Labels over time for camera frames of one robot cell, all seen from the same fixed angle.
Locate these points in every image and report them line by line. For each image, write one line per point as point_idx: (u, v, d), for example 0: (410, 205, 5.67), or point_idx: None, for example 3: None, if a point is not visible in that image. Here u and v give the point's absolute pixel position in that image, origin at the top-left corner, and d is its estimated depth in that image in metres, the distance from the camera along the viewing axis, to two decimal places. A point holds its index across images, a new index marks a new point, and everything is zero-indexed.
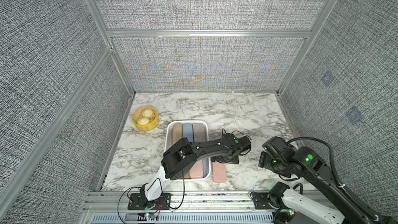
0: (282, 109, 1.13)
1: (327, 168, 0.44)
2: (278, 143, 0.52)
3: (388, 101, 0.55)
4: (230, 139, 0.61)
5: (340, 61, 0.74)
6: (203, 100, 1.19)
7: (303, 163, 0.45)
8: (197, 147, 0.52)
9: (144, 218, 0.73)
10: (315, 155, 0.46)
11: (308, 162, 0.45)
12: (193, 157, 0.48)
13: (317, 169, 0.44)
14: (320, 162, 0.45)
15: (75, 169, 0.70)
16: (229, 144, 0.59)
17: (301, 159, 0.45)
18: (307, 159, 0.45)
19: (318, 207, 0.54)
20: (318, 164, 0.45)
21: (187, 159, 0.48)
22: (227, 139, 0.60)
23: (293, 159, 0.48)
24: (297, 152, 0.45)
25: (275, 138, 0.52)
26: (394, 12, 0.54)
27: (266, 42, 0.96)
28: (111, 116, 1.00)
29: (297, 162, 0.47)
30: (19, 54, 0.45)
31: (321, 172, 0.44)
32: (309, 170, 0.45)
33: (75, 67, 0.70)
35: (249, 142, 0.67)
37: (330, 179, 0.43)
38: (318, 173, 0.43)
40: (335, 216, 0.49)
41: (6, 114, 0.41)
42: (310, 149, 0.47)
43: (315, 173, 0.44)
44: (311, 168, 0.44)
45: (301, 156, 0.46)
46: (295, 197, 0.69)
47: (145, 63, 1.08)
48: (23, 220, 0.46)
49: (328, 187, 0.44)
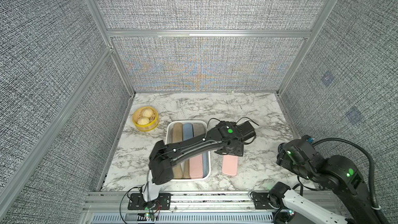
0: (282, 109, 1.13)
1: (364, 185, 0.38)
2: (306, 147, 0.44)
3: (388, 101, 0.55)
4: (221, 130, 0.50)
5: (340, 61, 0.74)
6: (203, 100, 1.18)
7: (344, 180, 0.37)
8: (172, 150, 0.46)
9: (144, 219, 0.73)
10: (355, 169, 0.38)
11: (349, 177, 0.37)
12: (167, 164, 0.43)
13: (356, 187, 0.37)
14: (358, 177, 0.38)
15: (75, 169, 0.70)
16: (219, 136, 0.49)
17: (341, 172, 0.38)
18: (347, 174, 0.37)
19: (321, 212, 0.53)
20: (358, 180, 0.38)
21: (161, 168, 0.43)
22: (217, 131, 0.50)
23: (332, 173, 0.39)
24: (336, 164, 0.40)
25: (303, 142, 0.44)
26: (394, 12, 0.54)
27: (266, 42, 0.96)
28: (111, 116, 1.00)
29: (335, 175, 0.38)
30: (19, 54, 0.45)
31: (359, 190, 0.37)
32: (349, 187, 0.37)
33: (75, 67, 0.70)
35: (250, 129, 0.54)
37: (366, 198, 0.37)
38: (356, 193, 0.37)
40: (337, 221, 0.50)
41: (6, 114, 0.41)
42: (349, 162, 0.39)
43: (353, 192, 0.37)
44: (351, 185, 0.37)
45: (344, 171, 0.38)
46: (296, 199, 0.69)
47: (145, 63, 1.08)
48: (23, 220, 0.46)
49: (360, 206, 0.38)
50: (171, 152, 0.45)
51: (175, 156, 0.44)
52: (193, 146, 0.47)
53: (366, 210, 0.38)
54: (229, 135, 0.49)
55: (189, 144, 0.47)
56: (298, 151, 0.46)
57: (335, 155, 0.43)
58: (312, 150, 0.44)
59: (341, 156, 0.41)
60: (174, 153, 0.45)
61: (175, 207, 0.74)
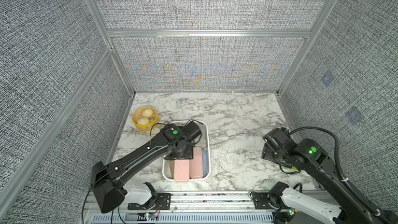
0: (282, 109, 1.13)
1: (330, 162, 0.42)
2: (280, 135, 0.50)
3: (388, 101, 0.55)
4: (166, 134, 0.50)
5: (340, 61, 0.74)
6: (203, 100, 1.19)
7: (306, 156, 0.43)
8: (114, 168, 0.41)
9: (145, 218, 0.73)
10: (319, 148, 0.44)
11: (311, 154, 0.43)
12: (109, 186, 0.38)
13: (320, 163, 0.42)
14: (323, 155, 0.43)
15: (75, 169, 0.70)
16: (164, 141, 0.48)
17: (306, 152, 0.43)
18: (310, 152, 0.43)
19: (316, 204, 0.54)
20: (323, 157, 0.43)
21: (102, 193, 0.38)
22: (162, 137, 0.49)
23: (296, 153, 0.46)
24: (300, 144, 0.46)
25: (278, 130, 0.50)
26: (394, 12, 0.54)
27: (266, 42, 0.96)
28: (111, 116, 1.00)
29: (300, 154, 0.44)
30: (19, 54, 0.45)
31: (324, 165, 0.42)
32: (312, 163, 0.43)
33: (75, 67, 0.70)
35: (197, 127, 0.57)
37: (333, 172, 0.41)
38: (321, 167, 0.41)
40: (332, 211, 0.49)
41: (6, 114, 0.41)
42: (314, 142, 0.45)
43: (317, 166, 0.42)
44: (314, 160, 0.42)
45: (306, 149, 0.44)
46: (293, 195, 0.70)
47: (145, 63, 1.08)
48: (23, 220, 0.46)
49: (330, 181, 0.42)
50: (113, 171, 0.41)
51: (117, 174, 0.40)
52: (138, 157, 0.44)
53: (337, 184, 0.41)
54: (175, 137, 0.49)
55: (132, 157, 0.44)
56: (272, 138, 0.52)
57: (302, 139, 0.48)
58: (286, 136, 0.50)
59: (308, 139, 0.46)
60: (116, 171, 0.41)
61: (175, 207, 0.74)
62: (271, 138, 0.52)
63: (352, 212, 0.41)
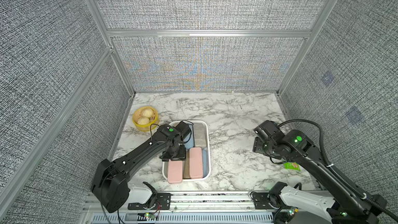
0: (282, 109, 1.13)
1: (315, 149, 0.44)
2: (269, 126, 0.52)
3: (388, 101, 0.55)
4: (164, 131, 0.55)
5: (340, 61, 0.74)
6: (203, 100, 1.18)
7: (292, 144, 0.45)
8: (122, 162, 0.44)
9: (144, 218, 0.73)
10: (305, 136, 0.46)
11: (297, 143, 0.45)
12: (121, 178, 0.40)
13: (305, 151, 0.44)
14: (309, 143, 0.45)
15: (75, 169, 0.70)
16: (164, 137, 0.53)
17: (291, 141, 0.45)
18: (296, 141, 0.45)
19: (312, 198, 0.54)
20: (308, 145, 0.44)
21: (114, 184, 0.40)
22: (159, 135, 0.54)
23: (283, 141, 0.48)
24: (286, 134, 0.52)
25: (267, 122, 0.52)
26: (394, 12, 0.54)
27: (266, 42, 0.96)
28: (111, 116, 1.00)
29: (287, 144, 0.46)
30: (19, 54, 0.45)
31: (309, 152, 0.44)
32: (297, 151, 0.45)
33: (75, 68, 0.70)
35: (187, 125, 0.65)
37: (318, 159, 0.43)
38: (306, 154, 0.43)
40: (326, 202, 0.50)
41: (6, 114, 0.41)
42: (300, 131, 0.47)
43: (302, 154, 0.44)
44: (299, 149, 0.44)
45: (291, 137, 0.46)
46: (291, 192, 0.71)
47: (145, 63, 1.08)
48: (23, 220, 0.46)
49: (316, 168, 0.43)
50: (121, 165, 0.43)
51: (126, 168, 0.42)
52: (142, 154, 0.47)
53: (323, 171, 0.42)
54: (172, 134, 0.55)
55: (136, 154, 0.46)
56: (262, 129, 0.54)
57: (291, 130, 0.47)
58: (274, 126, 0.52)
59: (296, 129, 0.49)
60: (125, 165, 0.43)
61: (175, 207, 0.74)
62: (261, 129, 0.54)
63: (340, 198, 0.42)
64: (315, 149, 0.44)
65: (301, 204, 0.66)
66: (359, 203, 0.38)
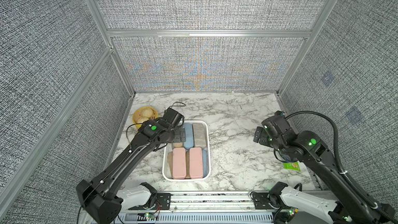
0: (282, 109, 1.13)
1: (329, 154, 0.42)
2: (281, 123, 0.47)
3: (388, 101, 0.55)
4: (146, 130, 0.48)
5: (340, 61, 0.74)
6: (203, 100, 1.18)
7: (305, 146, 0.42)
8: (100, 181, 0.40)
9: (144, 218, 0.73)
10: (319, 140, 0.43)
11: (311, 145, 0.42)
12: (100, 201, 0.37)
13: (320, 154, 0.41)
14: (323, 148, 0.42)
15: (75, 169, 0.70)
16: (146, 137, 0.47)
17: (306, 144, 0.42)
18: (310, 144, 0.42)
19: (313, 199, 0.54)
20: (322, 149, 0.42)
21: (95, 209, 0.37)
22: (142, 135, 0.47)
23: (296, 143, 0.44)
24: (300, 136, 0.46)
25: (279, 118, 0.47)
26: (394, 12, 0.54)
27: (266, 42, 0.96)
28: (111, 116, 1.00)
29: (300, 146, 0.43)
30: (19, 54, 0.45)
31: (324, 157, 0.41)
32: (311, 155, 0.42)
33: (75, 68, 0.70)
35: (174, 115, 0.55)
37: (332, 165, 0.40)
38: (320, 159, 0.40)
40: (328, 205, 0.49)
41: (6, 114, 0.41)
42: (314, 135, 0.44)
43: (317, 159, 0.41)
44: (314, 153, 0.41)
45: (305, 140, 0.43)
46: (292, 193, 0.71)
47: (145, 63, 1.08)
48: (23, 220, 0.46)
49: (329, 173, 0.41)
50: (99, 184, 0.39)
51: (105, 187, 0.39)
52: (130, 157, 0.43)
53: (335, 177, 0.40)
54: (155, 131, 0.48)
55: (118, 161, 0.43)
56: (272, 125, 0.49)
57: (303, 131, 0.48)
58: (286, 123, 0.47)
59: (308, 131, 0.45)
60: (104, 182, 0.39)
61: (175, 207, 0.74)
62: (272, 125, 0.49)
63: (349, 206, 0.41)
64: (329, 153, 0.42)
65: (301, 203, 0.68)
66: (370, 212, 0.37)
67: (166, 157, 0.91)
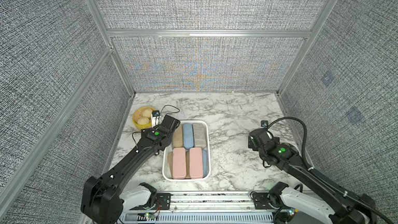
0: (282, 109, 1.15)
1: (297, 157, 0.52)
2: (264, 135, 0.59)
3: (388, 101, 0.55)
4: (149, 136, 0.54)
5: (340, 61, 0.74)
6: (203, 100, 1.18)
7: (277, 155, 0.55)
8: (110, 177, 0.42)
9: (145, 218, 0.73)
10: (289, 147, 0.55)
11: (280, 153, 0.54)
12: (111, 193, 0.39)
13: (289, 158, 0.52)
14: (293, 153, 0.54)
15: (75, 169, 0.70)
16: (149, 142, 0.52)
17: (276, 153, 0.55)
18: (280, 152, 0.54)
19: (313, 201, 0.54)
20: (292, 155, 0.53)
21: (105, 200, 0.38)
22: (145, 140, 0.53)
23: (271, 153, 0.56)
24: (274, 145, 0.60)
25: (262, 130, 0.59)
26: (394, 12, 0.54)
27: (266, 42, 0.96)
28: (111, 116, 1.00)
29: (274, 156, 0.55)
30: (19, 54, 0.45)
31: (292, 159, 0.52)
32: (282, 160, 0.53)
33: (75, 68, 0.70)
35: (172, 123, 0.62)
37: (300, 164, 0.50)
38: (289, 161, 0.52)
40: (328, 209, 0.49)
41: (6, 114, 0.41)
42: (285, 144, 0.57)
43: (287, 162, 0.52)
44: (284, 157, 0.53)
45: (276, 149, 0.56)
46: (292, 193, 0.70)
47: (145, 63, 1.08)
48: (23, 220, 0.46)
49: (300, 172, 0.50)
50: (109, 180, 0.41)
51: (116, 181, 0.41)
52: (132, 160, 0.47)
53: (305, 174, 0.49)
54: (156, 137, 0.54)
55: (124, 163, 0.45)
56: (257, 137, 0.61)
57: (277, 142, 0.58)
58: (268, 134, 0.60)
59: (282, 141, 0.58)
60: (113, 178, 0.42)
61: (175, 207, 0.74)
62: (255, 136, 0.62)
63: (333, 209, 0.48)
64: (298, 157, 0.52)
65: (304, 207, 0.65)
66: (342, 201, 0.42)
67: (166, 157, 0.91)
